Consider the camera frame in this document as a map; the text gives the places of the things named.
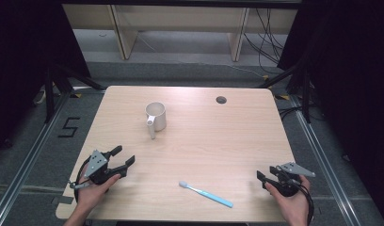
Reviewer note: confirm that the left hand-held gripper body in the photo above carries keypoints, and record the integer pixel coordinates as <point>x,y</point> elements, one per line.
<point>99,174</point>

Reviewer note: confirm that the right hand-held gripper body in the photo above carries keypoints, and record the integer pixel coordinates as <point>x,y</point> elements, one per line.
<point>289,185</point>

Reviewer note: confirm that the blue toothbrush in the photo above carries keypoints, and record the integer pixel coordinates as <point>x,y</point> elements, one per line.
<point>212,196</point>

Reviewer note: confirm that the person's right hand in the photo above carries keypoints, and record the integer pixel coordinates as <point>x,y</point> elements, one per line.
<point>292,207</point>

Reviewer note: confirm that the person's left hand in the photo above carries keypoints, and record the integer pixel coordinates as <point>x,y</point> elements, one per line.
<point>92,196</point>

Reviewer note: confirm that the yellow tape piece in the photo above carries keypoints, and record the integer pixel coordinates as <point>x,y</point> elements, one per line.
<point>76,94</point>
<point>283,97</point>

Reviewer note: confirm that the black metal stand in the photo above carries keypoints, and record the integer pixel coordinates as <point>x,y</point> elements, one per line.
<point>306,94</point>
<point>49,94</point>

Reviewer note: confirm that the beige wooden shelf unit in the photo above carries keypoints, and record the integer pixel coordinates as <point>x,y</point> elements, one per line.
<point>125,37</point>

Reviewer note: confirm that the black curtain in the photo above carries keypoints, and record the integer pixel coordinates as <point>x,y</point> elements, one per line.
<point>20,62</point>
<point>350,78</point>

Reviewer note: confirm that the aluminium floor rail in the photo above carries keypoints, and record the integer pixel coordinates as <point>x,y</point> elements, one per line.
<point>325,157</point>
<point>30,157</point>

